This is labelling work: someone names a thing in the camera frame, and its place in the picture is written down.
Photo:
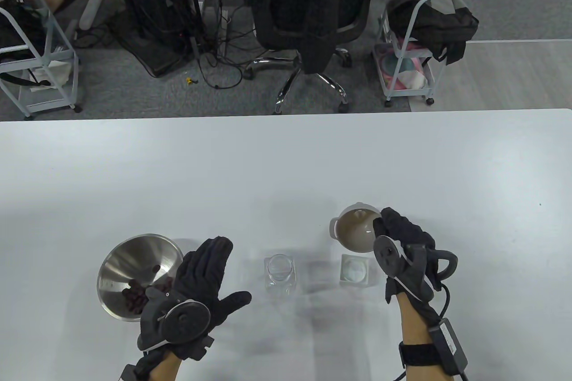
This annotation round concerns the person's right hand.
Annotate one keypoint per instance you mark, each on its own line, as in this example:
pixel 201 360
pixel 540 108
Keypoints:
pixel 406 229

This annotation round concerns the clear glass coffee jar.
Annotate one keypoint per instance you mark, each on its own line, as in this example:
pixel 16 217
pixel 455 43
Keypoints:
pixel 280 276

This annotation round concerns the black sensor box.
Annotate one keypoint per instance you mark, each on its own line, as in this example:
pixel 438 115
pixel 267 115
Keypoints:
pixel 128 374
pixel 449 345

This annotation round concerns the white metal cart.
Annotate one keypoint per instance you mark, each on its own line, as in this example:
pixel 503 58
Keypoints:
pixel 62 55
pixel 409 93

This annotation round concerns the black office chair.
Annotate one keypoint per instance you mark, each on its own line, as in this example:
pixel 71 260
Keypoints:
pixel 335 86

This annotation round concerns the person's right forearm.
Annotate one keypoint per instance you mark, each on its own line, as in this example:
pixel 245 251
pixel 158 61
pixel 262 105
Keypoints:
pixel 413 323

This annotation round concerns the pile of dark red cranberries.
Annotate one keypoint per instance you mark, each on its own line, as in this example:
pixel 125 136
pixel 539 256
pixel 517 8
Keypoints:
pixel 134 296

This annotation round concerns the person's left hand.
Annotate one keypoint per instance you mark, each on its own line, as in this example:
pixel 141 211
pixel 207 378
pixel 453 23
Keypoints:
pixel 201 278

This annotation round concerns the stainless steel bowl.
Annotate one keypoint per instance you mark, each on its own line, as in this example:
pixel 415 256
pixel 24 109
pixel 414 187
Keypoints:
pixel 134 260

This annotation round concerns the white square jar lid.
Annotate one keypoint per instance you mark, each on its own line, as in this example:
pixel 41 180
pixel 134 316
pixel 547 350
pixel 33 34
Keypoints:
pixel 355 270

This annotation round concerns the person's left forearm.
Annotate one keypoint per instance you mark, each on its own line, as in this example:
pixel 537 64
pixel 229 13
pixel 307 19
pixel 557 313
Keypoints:
pixel 165 370

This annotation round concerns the black computer stand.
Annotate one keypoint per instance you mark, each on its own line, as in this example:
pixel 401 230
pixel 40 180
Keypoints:
pixel 152 10

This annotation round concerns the pink and teal cloth bundle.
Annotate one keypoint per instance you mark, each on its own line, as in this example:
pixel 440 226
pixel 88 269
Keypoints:
pixel 409 73

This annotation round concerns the white cloth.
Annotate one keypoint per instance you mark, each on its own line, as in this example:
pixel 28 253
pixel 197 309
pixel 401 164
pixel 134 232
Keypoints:
pixel 56 70

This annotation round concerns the white plastic funnel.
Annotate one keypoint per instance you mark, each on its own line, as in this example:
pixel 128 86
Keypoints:
pixel 355 233

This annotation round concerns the black bag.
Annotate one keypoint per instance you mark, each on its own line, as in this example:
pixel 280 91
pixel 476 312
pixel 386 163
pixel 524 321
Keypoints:
pixel 442 26
pixel 18 30

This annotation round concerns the black round controller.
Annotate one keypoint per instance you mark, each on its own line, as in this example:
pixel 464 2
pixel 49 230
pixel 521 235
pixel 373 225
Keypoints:
pixel 388 255
pixel 185 320

